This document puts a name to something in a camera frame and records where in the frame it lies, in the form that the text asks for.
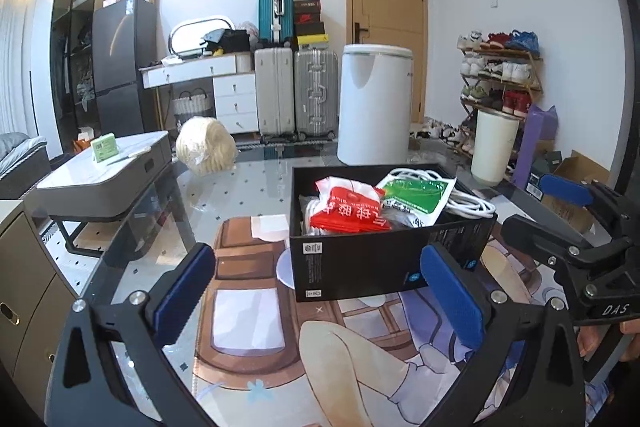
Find black refrigerator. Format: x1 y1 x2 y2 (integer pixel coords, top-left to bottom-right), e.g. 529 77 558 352
92 0 158 138

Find oval vanity mirror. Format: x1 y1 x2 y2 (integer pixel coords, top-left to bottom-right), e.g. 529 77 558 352
167 16 235 57

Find white cylindrical appliance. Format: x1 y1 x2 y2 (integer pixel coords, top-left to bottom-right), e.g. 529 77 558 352
337 43 413 166

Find beige side cabinet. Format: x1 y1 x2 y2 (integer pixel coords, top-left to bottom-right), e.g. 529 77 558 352
0 199 76 415

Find cream tumbler cup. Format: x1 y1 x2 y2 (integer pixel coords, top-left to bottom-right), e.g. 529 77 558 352
471 108 520 186

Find red plastic packet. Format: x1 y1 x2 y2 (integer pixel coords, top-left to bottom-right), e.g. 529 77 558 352
308 176 392 234

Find teal suitcase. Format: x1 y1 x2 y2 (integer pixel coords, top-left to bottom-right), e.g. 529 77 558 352
258 0 294 46

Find stacked shoe boxes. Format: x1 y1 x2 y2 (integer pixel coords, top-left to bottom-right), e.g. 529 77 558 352
294 0 329 50

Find open cardboard box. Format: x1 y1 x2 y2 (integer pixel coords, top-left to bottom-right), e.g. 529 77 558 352
525 150 610 233

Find white cable coil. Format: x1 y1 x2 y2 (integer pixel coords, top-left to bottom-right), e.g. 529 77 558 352
387 167 497 220

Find purple bag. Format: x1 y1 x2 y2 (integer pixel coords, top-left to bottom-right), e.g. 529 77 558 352
512 104 559 190

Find person right hand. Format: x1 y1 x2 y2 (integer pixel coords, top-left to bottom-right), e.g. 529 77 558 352
574 321 640 364

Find white suitcase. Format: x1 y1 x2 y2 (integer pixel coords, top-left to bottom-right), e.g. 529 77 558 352
254 48 295 138

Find shoe rack with shoes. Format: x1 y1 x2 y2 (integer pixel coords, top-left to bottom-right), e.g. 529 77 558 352
457 29 544 158

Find woven basket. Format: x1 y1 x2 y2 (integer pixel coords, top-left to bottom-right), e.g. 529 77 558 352
171 88 215 129

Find silver suitcase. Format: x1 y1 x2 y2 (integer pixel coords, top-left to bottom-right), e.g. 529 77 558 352
294 49 340 140

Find grey bed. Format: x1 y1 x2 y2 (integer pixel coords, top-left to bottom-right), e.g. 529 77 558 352
0 132 51 199

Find white coffee table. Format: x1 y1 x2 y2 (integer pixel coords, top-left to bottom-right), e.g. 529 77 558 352
34 130 174 258

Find black cardboard box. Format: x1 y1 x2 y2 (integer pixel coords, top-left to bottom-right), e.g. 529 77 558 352
288 165 497 303

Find white vanity desk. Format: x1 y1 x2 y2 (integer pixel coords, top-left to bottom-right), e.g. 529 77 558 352
140 52 258 134

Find dark glass wardrobe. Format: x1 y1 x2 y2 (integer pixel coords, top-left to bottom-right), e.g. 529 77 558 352
50 0 105 154

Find green tissue box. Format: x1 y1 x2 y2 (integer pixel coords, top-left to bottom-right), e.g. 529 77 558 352
91 133 118 162

